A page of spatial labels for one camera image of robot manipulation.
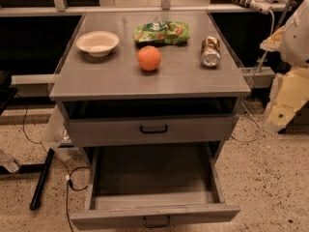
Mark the green chip bag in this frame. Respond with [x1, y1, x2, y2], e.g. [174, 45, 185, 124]
[133, 21, 189, 45]

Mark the white paper bowl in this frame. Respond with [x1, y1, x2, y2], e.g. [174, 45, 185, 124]
[76, 31, 120, 57]

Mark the clear plastic side panel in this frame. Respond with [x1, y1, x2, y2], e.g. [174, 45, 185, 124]
[42, 106, 73, 160]

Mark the black metal stand leg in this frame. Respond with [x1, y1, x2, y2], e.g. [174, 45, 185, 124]
[29, 148, 55, 211]

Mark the crushed metal can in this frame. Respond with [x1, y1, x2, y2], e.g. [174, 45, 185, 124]
[201, 36, 221, 68]

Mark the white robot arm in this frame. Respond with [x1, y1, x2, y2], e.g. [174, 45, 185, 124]
[260, 0, 309, 132]

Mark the grey drawer cabinet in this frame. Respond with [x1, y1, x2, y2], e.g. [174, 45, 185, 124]
[47, 11, 252, 166]

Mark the orange fruit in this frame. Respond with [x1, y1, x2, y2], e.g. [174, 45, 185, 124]
[137, 45, 161, 72]

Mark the black cable on floor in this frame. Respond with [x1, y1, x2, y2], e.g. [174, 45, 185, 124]
[21, 95, 90, 232]

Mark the grey drawer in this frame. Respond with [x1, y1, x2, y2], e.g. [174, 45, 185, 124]
[65, 115, 239, 147]
[70, 143, 240, 230]

